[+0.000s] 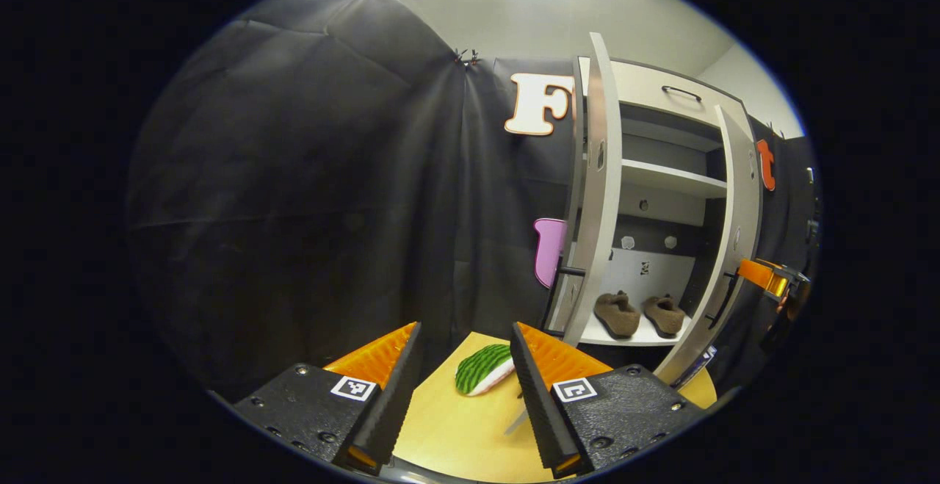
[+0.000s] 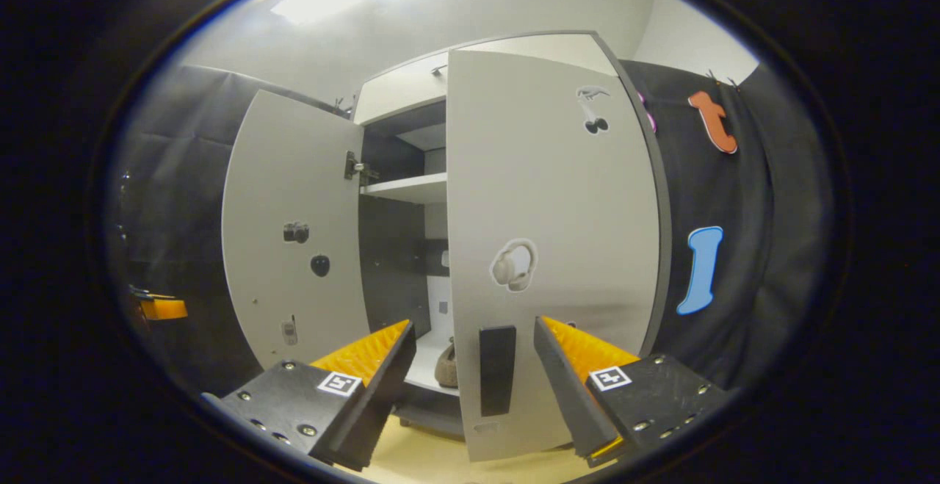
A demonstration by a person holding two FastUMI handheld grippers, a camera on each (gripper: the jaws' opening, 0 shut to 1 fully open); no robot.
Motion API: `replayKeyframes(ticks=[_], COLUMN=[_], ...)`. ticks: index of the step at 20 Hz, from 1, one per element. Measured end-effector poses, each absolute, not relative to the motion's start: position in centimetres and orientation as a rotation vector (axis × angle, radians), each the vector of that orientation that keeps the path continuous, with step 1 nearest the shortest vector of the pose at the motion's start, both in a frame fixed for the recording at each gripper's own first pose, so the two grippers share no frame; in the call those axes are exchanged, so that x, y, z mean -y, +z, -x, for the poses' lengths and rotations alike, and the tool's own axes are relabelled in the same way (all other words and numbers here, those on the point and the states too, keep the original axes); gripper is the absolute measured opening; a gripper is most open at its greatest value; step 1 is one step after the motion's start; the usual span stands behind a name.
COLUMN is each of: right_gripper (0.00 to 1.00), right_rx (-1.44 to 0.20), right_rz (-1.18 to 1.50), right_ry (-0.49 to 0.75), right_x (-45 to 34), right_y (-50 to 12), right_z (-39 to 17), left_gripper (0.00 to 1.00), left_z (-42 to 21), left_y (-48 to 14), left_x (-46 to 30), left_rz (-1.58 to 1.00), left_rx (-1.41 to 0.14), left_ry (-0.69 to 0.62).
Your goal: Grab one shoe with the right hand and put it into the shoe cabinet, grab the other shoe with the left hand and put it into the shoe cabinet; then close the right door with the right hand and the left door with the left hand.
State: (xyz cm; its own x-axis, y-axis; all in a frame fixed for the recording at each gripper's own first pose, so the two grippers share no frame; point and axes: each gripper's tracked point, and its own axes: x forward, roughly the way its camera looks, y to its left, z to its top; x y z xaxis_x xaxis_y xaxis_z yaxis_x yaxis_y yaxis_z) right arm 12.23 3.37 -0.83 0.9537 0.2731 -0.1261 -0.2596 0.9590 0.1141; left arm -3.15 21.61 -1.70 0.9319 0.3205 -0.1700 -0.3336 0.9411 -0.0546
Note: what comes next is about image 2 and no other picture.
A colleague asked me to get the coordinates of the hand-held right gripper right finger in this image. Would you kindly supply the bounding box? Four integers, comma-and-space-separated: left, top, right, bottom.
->
534, 315, 729, 469

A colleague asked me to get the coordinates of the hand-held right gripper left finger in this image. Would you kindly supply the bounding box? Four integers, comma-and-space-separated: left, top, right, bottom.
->
200, 319, 417, 472

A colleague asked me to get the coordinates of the brown fuzzy shoe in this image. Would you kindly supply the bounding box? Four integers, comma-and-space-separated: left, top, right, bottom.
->
434, 339, 460, 389

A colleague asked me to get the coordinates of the white shoe cabinet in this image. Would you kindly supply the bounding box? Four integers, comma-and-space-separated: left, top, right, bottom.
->
352, 29, 673, 441

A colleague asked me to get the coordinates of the white shoe cabinet door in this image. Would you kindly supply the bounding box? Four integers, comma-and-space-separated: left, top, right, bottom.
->
222, 89, 372, 371
446, 48, 662, 463

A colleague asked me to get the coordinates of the white cabinet shelf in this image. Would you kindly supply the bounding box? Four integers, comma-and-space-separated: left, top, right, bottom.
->
360, 173, 448, 205

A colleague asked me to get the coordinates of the metal door hinge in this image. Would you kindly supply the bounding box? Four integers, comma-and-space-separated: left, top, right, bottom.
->
344, 151, 380, 186

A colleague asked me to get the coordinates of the black backdrop cloth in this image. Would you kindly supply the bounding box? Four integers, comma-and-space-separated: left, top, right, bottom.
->
621, 58, 834, 389
110, 64, 353, 397

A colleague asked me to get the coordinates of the black door handle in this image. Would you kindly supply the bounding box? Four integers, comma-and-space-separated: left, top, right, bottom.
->
479, 325, 518, 417

